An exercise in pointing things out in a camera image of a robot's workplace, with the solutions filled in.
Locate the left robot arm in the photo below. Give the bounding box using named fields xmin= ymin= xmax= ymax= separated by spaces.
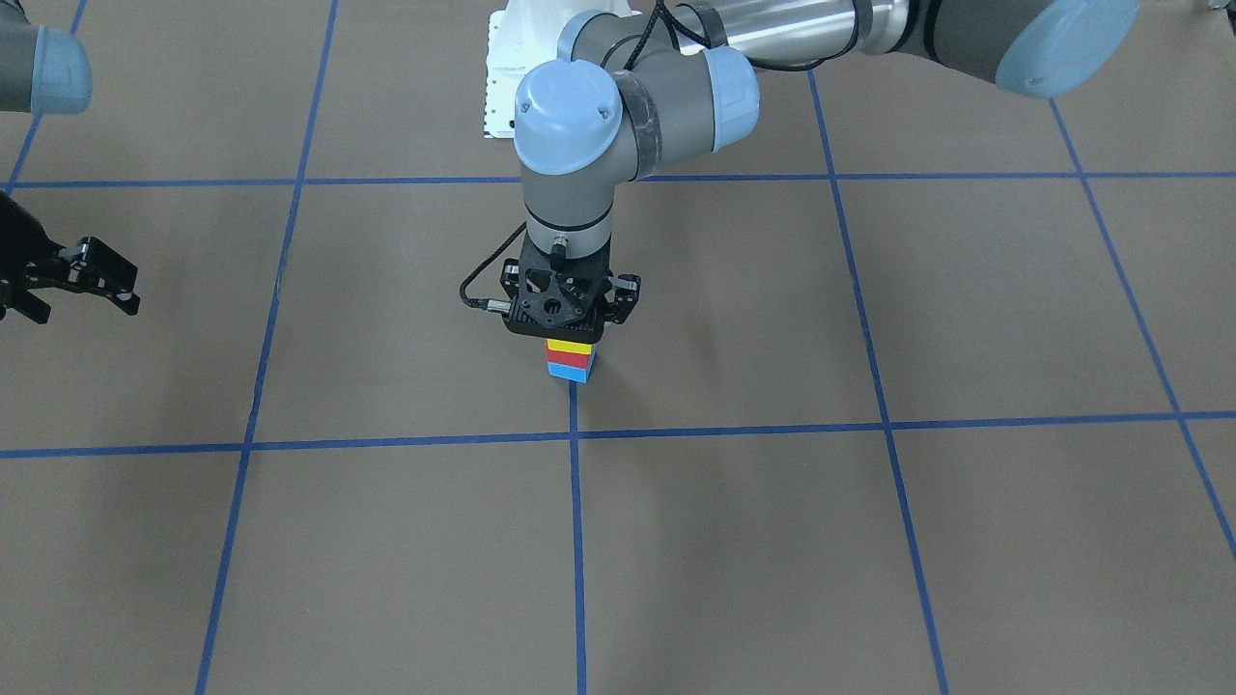
xmin=461 ymin=1 xmax=1140 ymax=345

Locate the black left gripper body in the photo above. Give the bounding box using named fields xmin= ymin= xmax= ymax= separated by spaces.
xmin=501 ymin=249 xmax=619 ymax=343

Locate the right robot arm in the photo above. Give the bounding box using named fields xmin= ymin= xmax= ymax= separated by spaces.
xmin=1 ymin=1 xmax=141 ymax=324

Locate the yellow wooden block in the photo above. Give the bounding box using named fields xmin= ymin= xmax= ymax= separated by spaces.
xmin=545 ymin=339 xmax=595 ymax=352

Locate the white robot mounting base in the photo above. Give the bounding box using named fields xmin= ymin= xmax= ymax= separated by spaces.
xmin=483 ymin=1 xmax=646 ymax=139

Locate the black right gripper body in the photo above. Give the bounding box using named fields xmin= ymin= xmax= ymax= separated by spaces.
xmin=1 ymin=193 xmax=66 ymax=319

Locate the red wooden block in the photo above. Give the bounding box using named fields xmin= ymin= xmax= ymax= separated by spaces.
xmin=545 ymin=345 xmax=593 ymax=371

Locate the blue wooden block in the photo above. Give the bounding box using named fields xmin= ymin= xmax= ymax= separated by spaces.
xmin=548 ymin=352 xmax=596 ymax=383

